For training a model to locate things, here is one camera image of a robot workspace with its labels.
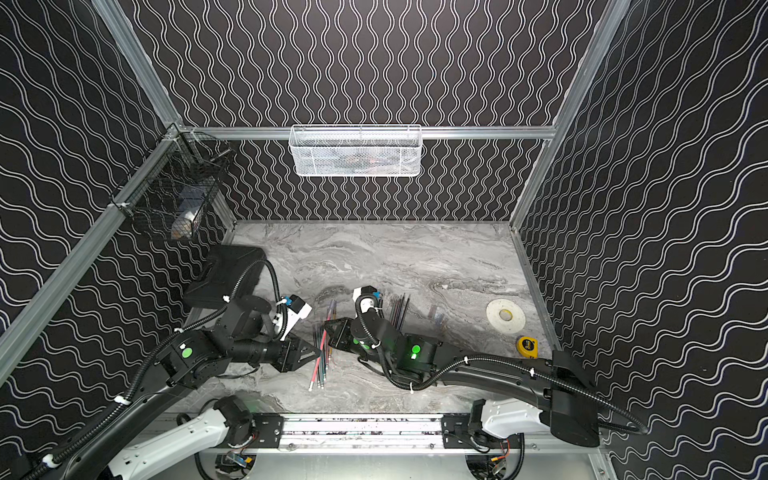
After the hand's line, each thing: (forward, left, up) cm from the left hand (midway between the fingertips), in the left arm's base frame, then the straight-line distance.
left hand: (315, 348), depth 66 cm
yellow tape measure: (+12, -56, -19) cm, 60 cm away
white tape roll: (+23, -52, -21) cm, 61 cm away
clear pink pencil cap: (+22, -29, -21) cm, 42 cm away
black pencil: (+22, -20, -21) cm, 37 cm away
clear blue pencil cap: (+21, -31, -22) cm, 44 cm away
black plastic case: (+28, +36, -14) cm, 48 cm away
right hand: (+5, -1, +1) cm, 5 cm away
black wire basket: (+46, +54, +4) cm, 72 cm away
